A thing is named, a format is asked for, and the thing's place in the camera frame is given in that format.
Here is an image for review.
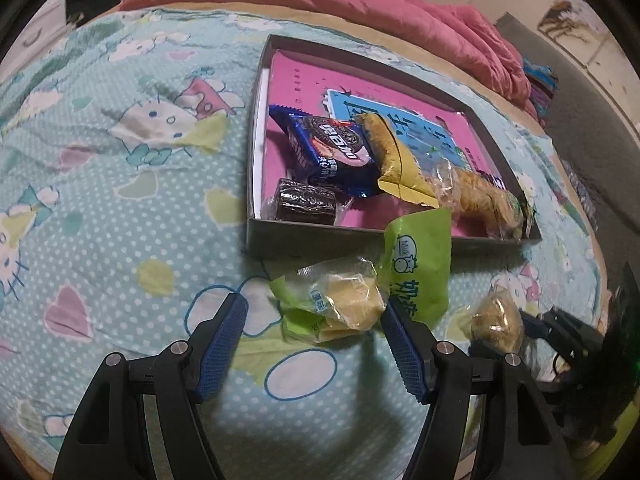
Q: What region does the white drawer cabinet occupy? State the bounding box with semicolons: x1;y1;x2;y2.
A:
10;0;68;68

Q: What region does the grey cardboard box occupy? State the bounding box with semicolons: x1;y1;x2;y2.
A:
245;34;543;261

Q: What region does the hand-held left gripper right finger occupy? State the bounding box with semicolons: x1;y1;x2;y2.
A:
381;305;571;480

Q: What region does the green snack packet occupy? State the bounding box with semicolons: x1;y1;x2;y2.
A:
377;207;453;331

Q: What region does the grey headboard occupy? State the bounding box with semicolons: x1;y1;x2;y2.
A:
495;12;640;241

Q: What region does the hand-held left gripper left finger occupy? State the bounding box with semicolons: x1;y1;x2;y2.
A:
55;292;249;480

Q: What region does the orange-ended cracker packet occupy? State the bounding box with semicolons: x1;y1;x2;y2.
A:
450;167;526;241

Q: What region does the yellow snack packet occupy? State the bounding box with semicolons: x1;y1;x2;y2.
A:
355;112;441;208

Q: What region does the small green-wrapped pastry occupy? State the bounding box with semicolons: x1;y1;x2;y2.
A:
269;255;388;346

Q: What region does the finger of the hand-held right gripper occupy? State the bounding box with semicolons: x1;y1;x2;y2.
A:
520;310;603;356

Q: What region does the striped pillow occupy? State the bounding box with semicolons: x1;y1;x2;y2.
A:
522;57;561;121

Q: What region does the pink quilt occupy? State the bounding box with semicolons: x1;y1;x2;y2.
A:
117;0;546;121

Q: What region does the printed blue blanket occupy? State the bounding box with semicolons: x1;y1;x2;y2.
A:
0;7;606;461

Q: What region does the clear-wrapped round pastry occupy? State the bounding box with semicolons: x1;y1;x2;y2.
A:
460;292;526;361

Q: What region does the pink book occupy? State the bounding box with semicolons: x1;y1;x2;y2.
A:
257;50;501;238

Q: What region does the wall picture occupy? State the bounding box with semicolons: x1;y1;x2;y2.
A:
537;0;616;68

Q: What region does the chocolate roll cake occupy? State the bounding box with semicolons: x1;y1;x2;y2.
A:
262;178;356;226

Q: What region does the blue cookie packet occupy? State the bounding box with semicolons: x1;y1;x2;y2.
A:
267;104;378;198

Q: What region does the black pea snack packet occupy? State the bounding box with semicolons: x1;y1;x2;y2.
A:
520;195;537;237

